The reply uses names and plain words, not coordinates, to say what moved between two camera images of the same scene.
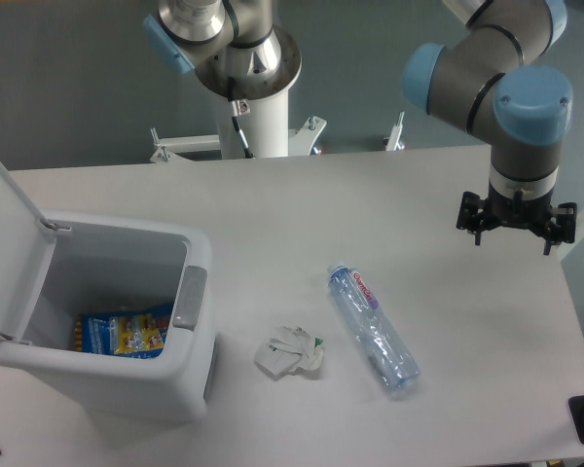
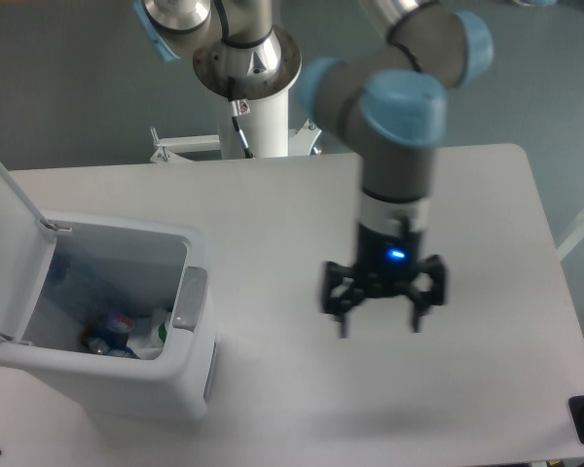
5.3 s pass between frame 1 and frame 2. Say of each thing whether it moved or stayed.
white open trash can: stayed
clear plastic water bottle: moved
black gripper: moved
